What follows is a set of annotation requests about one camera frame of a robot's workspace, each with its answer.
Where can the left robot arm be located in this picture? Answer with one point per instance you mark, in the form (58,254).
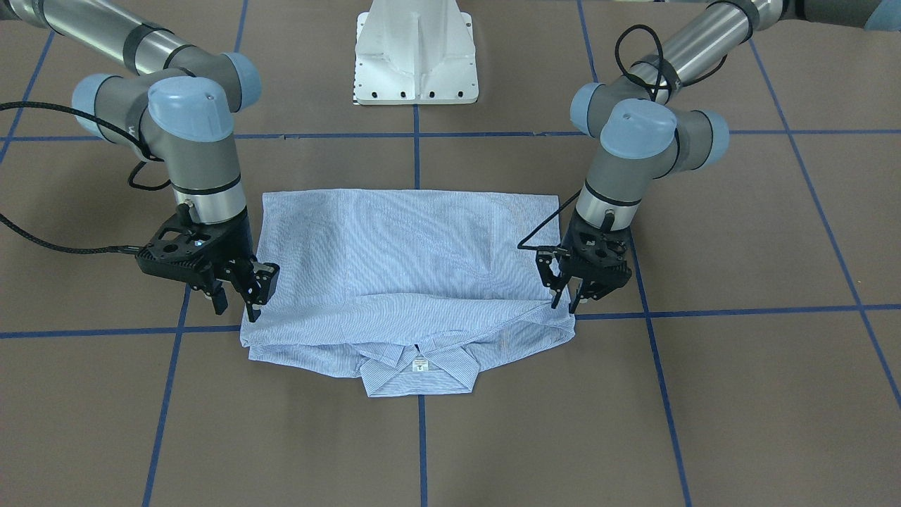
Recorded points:
(641,138)

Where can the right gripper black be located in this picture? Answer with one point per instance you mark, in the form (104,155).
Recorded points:
(238,241)

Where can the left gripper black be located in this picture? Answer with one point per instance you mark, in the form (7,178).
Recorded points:
(571,229)

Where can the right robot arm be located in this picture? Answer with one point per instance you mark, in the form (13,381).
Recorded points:
(176,108)

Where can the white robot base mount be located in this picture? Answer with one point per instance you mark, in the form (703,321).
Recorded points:
(415,53)

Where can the blue striped button shirt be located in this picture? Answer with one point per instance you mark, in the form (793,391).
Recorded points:
(414,292)

